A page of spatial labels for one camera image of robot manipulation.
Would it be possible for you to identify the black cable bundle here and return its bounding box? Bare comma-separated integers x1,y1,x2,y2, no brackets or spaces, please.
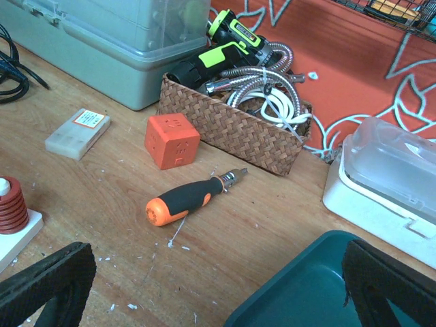
0,23,51,105

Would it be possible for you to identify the white translucent storage box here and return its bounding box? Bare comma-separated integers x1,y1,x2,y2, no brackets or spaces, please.
322,117,435,267

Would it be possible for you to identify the green black cordless drill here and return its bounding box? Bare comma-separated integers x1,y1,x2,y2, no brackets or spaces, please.
166,10,273,90

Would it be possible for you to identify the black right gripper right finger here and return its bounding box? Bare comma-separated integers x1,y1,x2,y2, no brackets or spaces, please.
342,239,435,326

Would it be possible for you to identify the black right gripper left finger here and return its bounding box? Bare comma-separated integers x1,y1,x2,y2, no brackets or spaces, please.
1,242,96,326

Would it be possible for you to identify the large red spring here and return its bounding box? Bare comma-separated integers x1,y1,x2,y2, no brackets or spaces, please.
1,176,29,234

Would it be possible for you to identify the orange black screwdriver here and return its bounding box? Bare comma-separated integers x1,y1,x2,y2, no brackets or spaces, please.
145,168,248,227

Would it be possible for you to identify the black wire hanging basket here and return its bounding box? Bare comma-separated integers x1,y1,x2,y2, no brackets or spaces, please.
332,0,436,34

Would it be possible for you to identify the teal plastic tray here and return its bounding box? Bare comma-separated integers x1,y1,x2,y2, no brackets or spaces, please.
225,231,419,326

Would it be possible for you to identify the grey plastic storage box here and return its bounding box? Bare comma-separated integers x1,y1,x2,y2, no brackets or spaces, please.
1,1,211,110

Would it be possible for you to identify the white peg base plate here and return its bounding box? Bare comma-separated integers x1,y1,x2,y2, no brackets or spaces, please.
0,176,45,275

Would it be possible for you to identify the wicker basket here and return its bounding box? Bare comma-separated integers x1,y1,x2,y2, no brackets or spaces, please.
157,75,311,176

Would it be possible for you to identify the white coiled cable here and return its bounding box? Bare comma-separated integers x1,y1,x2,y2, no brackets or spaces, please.
225,91,313,144

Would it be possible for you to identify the red cube block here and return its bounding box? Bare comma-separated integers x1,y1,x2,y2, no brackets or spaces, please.
144,113,200,170

